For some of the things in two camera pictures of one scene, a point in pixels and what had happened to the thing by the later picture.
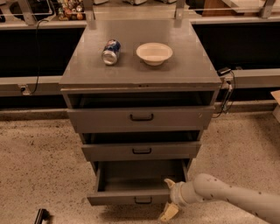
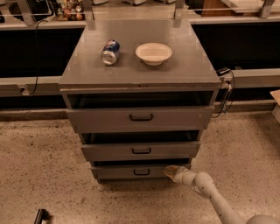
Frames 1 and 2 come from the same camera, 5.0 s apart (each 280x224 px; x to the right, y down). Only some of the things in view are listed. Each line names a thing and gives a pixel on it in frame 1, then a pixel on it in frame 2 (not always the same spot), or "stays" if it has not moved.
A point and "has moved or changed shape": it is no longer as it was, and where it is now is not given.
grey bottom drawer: x=136 y=182 has moved or changed shape
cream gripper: x=176 y=193 to x=181 y=176
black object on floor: x=42 y=214 stays
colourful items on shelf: x=71 y=10 stays
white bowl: x=154 y=53 stays
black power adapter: x=223 y=71 stays
